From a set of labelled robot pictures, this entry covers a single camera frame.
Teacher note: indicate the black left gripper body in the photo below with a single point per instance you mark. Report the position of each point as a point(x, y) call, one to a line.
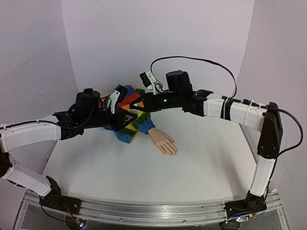
point(117, 125)

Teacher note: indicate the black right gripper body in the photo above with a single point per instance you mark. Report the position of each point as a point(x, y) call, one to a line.
point(145, 102)

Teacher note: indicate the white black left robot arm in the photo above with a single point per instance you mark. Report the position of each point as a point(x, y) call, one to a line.
point(88, 111)

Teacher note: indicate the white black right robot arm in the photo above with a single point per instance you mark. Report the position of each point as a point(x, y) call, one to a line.
point(266, 120)

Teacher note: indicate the mannequin hand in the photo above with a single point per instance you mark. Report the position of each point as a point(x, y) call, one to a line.
point(163, 142)

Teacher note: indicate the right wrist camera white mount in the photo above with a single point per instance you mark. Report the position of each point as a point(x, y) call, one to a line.
point(150, 82)

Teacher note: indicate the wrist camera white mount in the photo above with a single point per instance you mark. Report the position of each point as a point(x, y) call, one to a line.
point(150, 82)
point(117, 96)

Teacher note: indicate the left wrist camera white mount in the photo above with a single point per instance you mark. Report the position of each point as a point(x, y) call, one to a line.
point(117, 96)

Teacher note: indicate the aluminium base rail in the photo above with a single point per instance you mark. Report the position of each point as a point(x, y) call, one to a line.
point(84, 214)

